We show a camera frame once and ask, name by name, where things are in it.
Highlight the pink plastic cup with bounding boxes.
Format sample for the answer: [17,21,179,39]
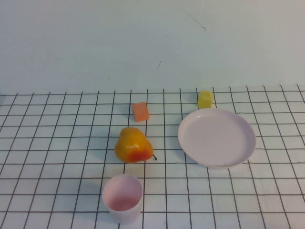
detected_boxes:
[102,174,144,224]

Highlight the pink round plate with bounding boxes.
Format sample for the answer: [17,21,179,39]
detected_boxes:
[177,108,257,170]

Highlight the orange foam cube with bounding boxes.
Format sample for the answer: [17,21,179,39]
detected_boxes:
[132,101,150,123]

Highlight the yellow orange toy pear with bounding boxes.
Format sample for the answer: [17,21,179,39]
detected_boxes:
[114,127,158,164]

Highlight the yellow foam cube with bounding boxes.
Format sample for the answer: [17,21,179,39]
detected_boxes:
[198,90,214,109]

